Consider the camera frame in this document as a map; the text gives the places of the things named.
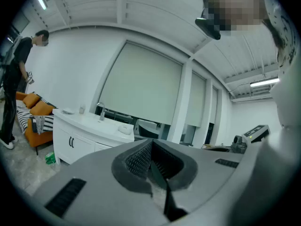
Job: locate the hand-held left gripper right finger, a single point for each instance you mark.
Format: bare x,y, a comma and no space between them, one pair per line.
207,173

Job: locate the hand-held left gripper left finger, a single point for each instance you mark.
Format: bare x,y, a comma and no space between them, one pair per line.
105,185

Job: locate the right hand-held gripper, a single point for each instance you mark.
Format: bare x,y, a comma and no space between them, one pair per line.
255,132

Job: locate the narrow white roller blind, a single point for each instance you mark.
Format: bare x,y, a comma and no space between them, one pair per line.
196,100
214,105

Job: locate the white vanity cabinet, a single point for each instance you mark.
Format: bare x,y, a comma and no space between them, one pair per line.
77,135

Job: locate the white fluffy cloth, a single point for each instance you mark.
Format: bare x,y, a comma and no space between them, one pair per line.
124,129

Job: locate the green package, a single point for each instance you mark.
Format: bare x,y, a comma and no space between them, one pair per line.
50,158

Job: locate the chrome faucet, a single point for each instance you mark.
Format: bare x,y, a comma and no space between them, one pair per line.
102,113

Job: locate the clear glass cup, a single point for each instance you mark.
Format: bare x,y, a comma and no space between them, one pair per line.
82,109

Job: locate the orange sofa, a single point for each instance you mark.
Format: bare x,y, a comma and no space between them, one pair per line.
41,136

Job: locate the white plate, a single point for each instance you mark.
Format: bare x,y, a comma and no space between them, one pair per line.
68,111

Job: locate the orange cushion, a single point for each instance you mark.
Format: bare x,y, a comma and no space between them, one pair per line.
41,108
30,100

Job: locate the wide white roller blind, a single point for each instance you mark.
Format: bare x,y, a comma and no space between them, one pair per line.
141,83

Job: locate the black white striped blanket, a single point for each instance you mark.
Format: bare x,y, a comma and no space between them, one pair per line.
21,114

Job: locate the white polka dot shirt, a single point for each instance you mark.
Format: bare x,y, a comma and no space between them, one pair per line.
285,43

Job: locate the person's head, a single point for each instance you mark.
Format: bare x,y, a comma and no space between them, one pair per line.
235,6

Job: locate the black head camera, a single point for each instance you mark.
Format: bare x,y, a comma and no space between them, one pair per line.
208,28

